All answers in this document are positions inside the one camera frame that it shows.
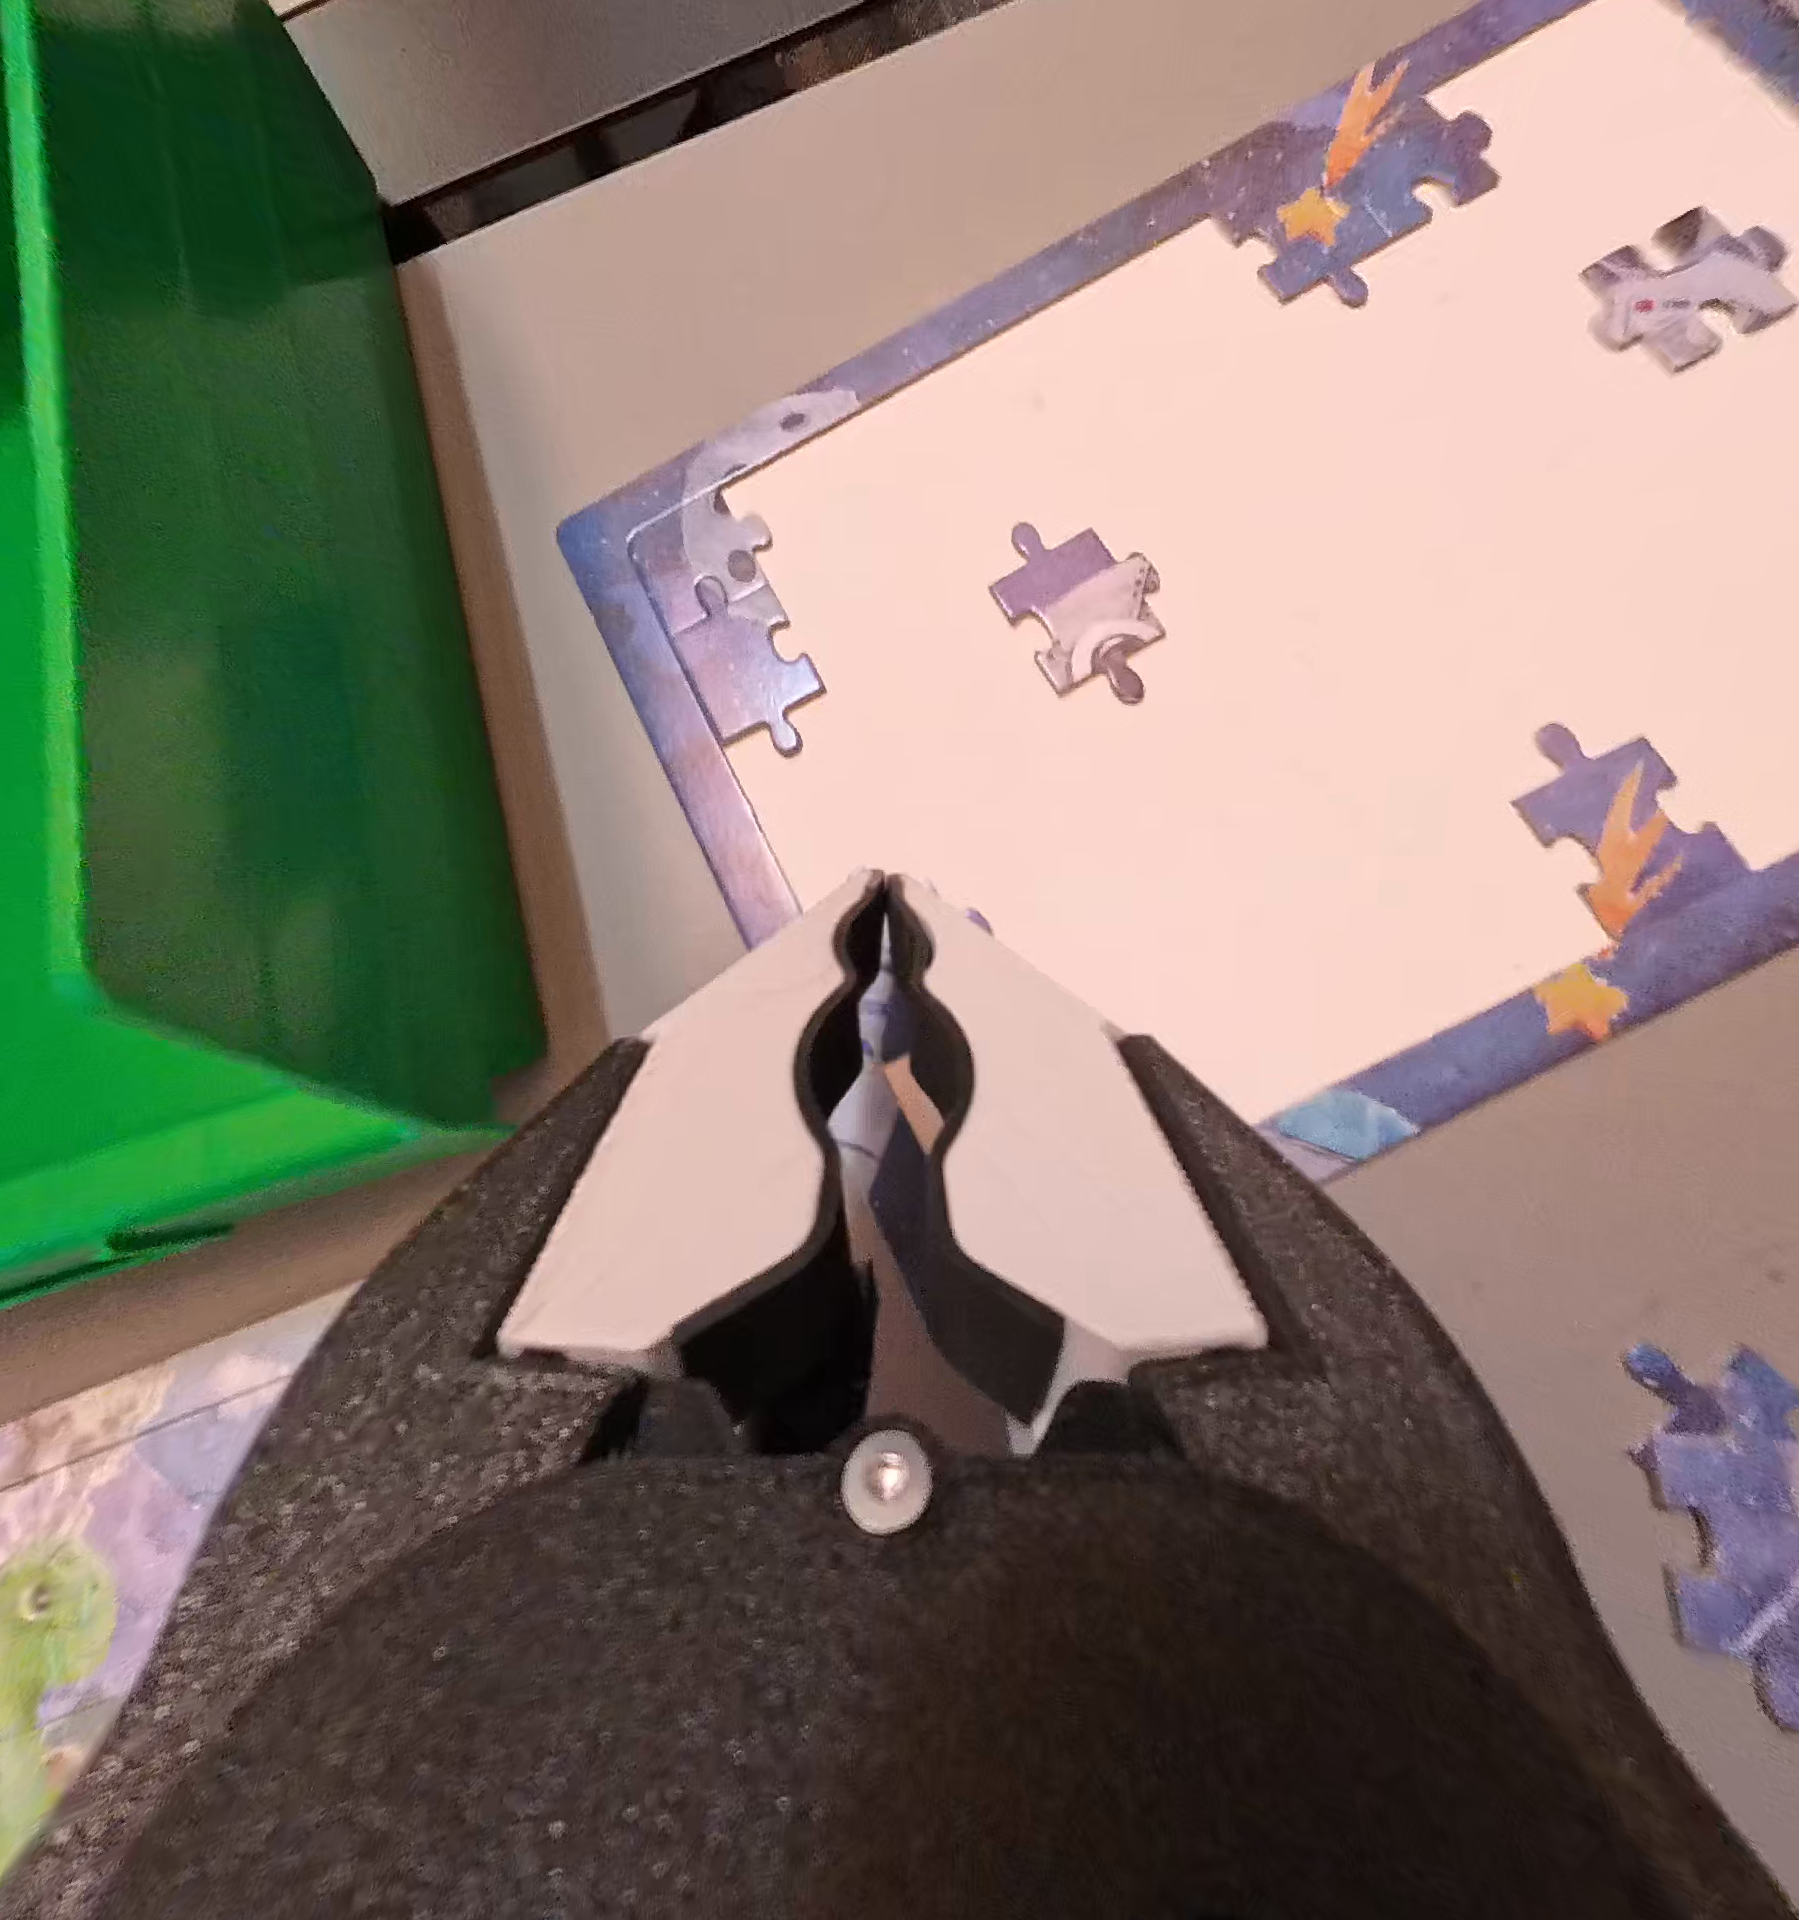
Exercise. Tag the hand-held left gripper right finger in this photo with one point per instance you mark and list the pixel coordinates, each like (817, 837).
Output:
(1093, 1199)

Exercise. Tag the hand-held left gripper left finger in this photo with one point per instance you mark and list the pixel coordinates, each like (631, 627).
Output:
(673, 1186)

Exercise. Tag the plain blue puzzle piece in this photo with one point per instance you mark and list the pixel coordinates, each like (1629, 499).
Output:
(748, 677)

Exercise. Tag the purple grey puzzle piece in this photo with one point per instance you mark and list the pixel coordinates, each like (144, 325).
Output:
(1088, 617)

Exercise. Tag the blue framed puzzle board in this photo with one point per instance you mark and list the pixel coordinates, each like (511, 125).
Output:
(1288, 524)

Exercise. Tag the blue star puzzle piece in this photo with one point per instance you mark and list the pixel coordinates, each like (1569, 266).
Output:
(1312, 233)

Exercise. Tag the grey desk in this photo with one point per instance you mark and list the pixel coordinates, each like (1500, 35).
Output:
(1516, 1274)

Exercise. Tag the green plastic bin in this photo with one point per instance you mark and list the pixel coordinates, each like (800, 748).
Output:
(240, 601)

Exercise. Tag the pink dinosaur puzzle board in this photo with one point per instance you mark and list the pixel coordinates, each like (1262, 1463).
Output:
(30, 1575)

